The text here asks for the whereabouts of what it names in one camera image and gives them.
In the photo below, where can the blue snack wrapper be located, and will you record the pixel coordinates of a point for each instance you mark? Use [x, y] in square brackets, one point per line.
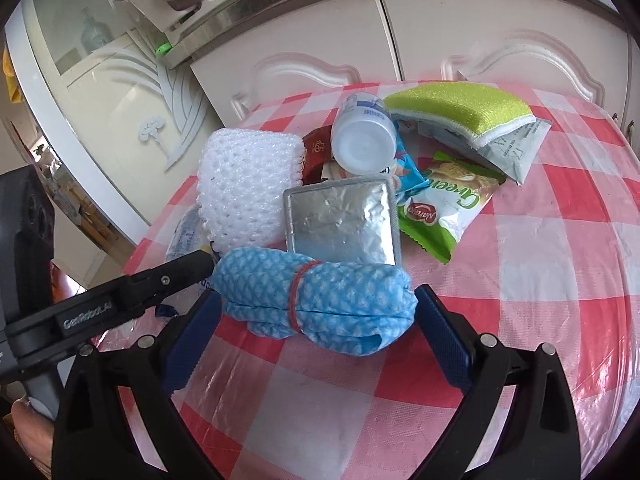
[407, 170]

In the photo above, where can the silver foil packet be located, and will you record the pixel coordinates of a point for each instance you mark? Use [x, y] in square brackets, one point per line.
[340, 220]

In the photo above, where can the red-brown wrapper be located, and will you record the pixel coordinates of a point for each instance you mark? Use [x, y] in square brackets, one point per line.
[317, 152]

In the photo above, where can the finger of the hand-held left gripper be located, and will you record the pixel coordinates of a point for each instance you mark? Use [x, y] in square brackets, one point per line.
[175, 272]

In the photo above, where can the frosted glass sliding door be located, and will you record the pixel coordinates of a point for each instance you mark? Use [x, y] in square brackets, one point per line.
[100, 110]

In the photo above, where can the yellow cloth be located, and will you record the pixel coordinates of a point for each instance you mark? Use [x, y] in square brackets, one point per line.
[7, 75]

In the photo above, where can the clear plastic bag blue print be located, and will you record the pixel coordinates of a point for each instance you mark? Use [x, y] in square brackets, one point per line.
[187, 235]

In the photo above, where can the person's left hand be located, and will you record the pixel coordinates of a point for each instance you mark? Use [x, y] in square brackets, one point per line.
[30, 430]

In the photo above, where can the white foam net sleeve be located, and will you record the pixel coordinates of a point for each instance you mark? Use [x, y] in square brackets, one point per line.
[240, 185]

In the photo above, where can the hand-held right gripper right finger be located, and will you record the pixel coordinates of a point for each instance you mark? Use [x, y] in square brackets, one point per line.
[445, 335]

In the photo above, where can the green scrub sponge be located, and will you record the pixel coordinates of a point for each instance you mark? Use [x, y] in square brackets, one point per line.
[450, 105]

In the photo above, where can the green clip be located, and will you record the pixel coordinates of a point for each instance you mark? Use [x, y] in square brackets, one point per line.
[163, 49]

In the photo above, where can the blue patterned cloth roll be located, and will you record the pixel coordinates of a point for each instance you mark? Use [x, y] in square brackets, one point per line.
[350, 305]

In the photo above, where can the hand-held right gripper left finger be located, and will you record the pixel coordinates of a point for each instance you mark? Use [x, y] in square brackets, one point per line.
[192, 345]

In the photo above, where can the grey foil pouch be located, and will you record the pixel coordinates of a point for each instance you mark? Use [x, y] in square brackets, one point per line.
[515, 150]

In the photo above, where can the white utensil rack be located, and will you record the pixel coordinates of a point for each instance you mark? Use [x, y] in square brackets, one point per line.
[150, 5]

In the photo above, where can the white cabinet door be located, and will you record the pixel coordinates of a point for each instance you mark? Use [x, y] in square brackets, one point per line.
[500, 25]
[300, 40]

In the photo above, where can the white plastic bottle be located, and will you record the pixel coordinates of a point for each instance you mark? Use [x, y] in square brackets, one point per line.
[360, 140]

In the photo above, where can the green snack wrapper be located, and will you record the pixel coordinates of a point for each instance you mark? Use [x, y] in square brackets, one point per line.
[440, 210]

